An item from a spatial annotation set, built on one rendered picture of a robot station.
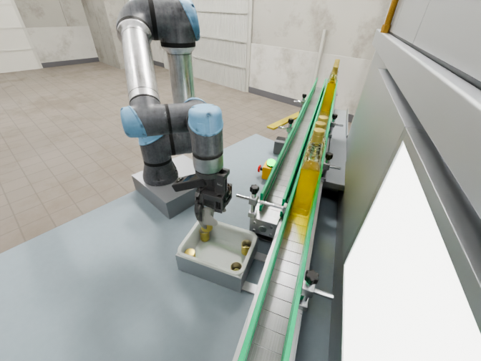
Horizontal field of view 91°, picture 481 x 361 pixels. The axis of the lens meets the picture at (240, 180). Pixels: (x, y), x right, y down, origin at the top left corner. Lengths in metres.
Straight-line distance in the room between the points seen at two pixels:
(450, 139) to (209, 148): 0.41
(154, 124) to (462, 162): 0.55
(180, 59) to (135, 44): 0.18
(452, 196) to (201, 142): 0.43
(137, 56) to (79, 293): 0.71
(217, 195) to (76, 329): 0.52
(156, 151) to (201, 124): 0.50
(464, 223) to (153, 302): 0.74
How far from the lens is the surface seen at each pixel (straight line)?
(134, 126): 0.62
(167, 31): 0.90
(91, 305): 0.89
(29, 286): 1.03
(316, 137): 0.77
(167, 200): 0.97
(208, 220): 0.69
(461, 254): 0.24
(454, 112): 0.34
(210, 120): 0.52
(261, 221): 0.81
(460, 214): 0.28
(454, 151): 0.31
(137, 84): 0.68
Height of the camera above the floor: 1.46
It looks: 36 degrees down
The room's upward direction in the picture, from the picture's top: 2 degrees clockwise
